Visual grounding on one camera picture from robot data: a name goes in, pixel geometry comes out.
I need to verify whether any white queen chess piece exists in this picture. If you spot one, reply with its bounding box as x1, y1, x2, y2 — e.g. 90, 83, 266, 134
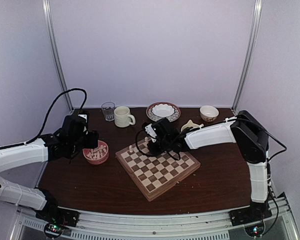
144, 136, 149, 144

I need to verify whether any white knight chess piece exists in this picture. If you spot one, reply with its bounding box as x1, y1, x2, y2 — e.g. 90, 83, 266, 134
128, 145, 134, 153

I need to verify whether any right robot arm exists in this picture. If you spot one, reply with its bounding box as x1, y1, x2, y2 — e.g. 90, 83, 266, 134
142, 110, 271, 221

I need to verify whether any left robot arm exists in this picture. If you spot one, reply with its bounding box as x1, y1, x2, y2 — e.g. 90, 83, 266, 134
0, 114, 99, 222

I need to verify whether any white chess pieces pile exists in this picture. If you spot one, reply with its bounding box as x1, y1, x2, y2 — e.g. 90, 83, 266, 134
86, 145, 108, 160

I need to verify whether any wooden chess board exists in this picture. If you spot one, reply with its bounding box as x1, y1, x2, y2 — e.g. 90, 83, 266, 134
115, 139, 201, 202

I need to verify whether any pink cat-ear bowl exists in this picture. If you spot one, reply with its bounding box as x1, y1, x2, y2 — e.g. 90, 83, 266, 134
82, 140, 109, 165

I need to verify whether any clear drinking glass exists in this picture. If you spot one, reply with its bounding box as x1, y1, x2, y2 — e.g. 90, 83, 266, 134
101, 101, 115, 122

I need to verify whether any white scalloped bowl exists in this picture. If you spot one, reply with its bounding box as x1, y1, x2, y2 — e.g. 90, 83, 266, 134
151, 103, 175, 118

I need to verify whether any cream ribbed mug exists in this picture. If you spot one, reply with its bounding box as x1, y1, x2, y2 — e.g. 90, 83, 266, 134
114, 106, 136, 128

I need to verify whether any patterned ceramic plate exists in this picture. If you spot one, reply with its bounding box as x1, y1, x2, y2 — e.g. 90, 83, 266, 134
146, 102, 181, 122

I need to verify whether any cream cat-ear bowl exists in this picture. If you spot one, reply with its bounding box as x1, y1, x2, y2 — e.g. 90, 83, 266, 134
180, 119, 204, 133

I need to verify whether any small white floral bowl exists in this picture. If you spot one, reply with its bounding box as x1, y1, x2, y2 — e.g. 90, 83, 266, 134
199, 105, 219, 122

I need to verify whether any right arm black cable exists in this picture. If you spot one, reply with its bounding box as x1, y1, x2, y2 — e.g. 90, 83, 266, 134
136, 117, 288, 226

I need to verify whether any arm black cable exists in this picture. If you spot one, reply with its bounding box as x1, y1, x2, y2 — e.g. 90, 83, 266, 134
22, 87, 88, 146
136, 117, 288, 226

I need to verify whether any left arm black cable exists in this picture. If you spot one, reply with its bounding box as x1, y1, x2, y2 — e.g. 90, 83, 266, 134
22, 87, 88, 146

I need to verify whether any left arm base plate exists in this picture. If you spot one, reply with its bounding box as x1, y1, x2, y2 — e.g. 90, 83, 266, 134
34, 205, 80, 227

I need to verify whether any aluminium front rail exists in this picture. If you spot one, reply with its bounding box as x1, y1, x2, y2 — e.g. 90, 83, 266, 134
14, 197, 298, 240

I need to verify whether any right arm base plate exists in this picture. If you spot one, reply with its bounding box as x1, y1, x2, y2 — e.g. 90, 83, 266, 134
229, 206, 272, 227

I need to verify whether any right aluminium frame post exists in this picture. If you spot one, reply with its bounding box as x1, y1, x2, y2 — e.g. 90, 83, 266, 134
231, 0, 263, 114

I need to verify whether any aluminium frame post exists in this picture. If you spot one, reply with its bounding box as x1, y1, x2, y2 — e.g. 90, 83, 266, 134
41, 0, 74, 111
231, 0, 263, 114

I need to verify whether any left aluminium frame post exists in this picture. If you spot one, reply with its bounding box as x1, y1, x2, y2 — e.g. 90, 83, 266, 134
41, 0, 74, 111

